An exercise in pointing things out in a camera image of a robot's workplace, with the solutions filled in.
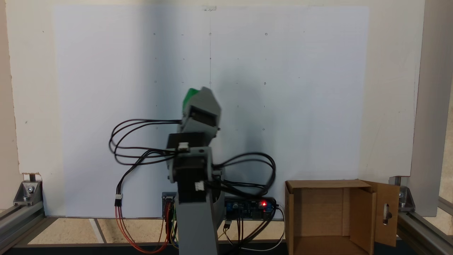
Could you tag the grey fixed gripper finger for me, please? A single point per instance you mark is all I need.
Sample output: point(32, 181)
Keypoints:
point(207, 101)

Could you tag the green die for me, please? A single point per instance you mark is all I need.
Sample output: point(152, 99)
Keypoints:
point(189, 97)

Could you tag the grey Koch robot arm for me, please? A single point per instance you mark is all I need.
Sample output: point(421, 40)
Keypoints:
point(194, 226)

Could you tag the white paper sheet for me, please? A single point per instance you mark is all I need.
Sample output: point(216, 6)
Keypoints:
point(283, 71)

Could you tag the small circuit board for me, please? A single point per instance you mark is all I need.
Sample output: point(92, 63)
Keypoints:
point(167, 205)

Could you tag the circuit board with blue parts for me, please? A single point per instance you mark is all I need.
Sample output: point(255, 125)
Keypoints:
point(247, 207)

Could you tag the brown cardboard box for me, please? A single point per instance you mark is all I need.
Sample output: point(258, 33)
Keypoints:
point(318, 219)

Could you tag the metal corner bracket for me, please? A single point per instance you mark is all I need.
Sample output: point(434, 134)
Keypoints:
point(26, 191)
point(405, 200)

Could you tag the aluminium frame rail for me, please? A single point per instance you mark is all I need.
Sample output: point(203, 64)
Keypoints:
point(424, 230)
point(17, 223)

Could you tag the aluminium frame post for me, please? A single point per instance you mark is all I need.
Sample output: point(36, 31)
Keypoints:
point(431, 106)

